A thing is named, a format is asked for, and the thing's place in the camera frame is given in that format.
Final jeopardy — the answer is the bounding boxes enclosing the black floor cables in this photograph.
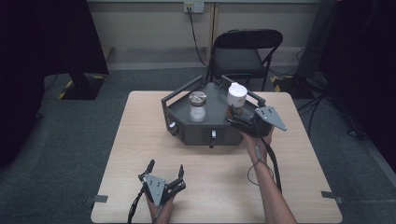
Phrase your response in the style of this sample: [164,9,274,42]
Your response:
[296,91,366,140]

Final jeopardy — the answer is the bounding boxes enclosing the grey upright panel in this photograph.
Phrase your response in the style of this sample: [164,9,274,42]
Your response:
[294,0,339,79]

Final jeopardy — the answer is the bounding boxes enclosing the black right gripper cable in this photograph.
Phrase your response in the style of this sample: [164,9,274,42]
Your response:
[259,136,283,194]

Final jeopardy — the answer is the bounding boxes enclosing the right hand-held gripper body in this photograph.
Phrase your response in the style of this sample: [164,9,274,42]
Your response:
[231,105,288,139]

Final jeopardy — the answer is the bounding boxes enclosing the thin black wrist cord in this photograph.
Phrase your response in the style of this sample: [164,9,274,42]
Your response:
[247,158,276,188]

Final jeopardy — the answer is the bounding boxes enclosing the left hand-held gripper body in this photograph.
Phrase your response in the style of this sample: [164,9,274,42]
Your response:
[137,174,187,207]

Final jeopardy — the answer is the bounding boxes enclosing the person's left hand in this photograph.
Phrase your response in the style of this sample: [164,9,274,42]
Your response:
[146,196,175,217]

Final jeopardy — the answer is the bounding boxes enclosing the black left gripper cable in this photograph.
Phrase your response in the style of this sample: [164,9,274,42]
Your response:
[127,184,148,224]

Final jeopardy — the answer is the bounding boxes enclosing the white wall socket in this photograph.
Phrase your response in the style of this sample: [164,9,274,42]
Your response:
[183,1,205,14]

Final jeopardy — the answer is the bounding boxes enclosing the black folding chair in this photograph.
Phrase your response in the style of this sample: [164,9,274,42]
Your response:
[205,28,285,92]

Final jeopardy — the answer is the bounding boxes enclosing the dark curtain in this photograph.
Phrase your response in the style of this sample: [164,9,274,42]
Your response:
[317,0,396,175]
[0,0,109,170]

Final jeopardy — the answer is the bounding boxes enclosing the glass jar with silver lid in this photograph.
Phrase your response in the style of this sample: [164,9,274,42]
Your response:
[188,91,208,123]

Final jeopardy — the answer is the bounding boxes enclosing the black wall socket cable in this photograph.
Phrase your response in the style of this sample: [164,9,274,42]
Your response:
[186,8,209,68]

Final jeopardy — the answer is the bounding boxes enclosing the brown spice jar white lid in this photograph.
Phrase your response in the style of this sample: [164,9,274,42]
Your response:
[225,81,248,121]

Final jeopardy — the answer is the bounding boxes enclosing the black box with yellow tape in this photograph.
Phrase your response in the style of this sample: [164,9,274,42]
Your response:
[269,74,316,100]

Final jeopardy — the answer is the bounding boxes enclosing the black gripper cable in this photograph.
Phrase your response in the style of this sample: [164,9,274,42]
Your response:
[127,184,148,224]
[259,136,283,194]

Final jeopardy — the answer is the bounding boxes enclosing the black stand base yellow tape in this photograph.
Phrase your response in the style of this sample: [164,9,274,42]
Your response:
[57,72,107,102]

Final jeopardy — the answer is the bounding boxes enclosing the dark grey hexagonal tray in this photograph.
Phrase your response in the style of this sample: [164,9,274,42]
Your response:
[161,74,267,149]

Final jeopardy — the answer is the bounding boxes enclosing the grey tape strip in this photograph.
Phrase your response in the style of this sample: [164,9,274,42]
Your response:
[320,190,344,205]
[85,194,109,205]

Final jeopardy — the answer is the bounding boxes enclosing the person's right hand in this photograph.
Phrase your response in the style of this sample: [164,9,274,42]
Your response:
[241,127,276,166]

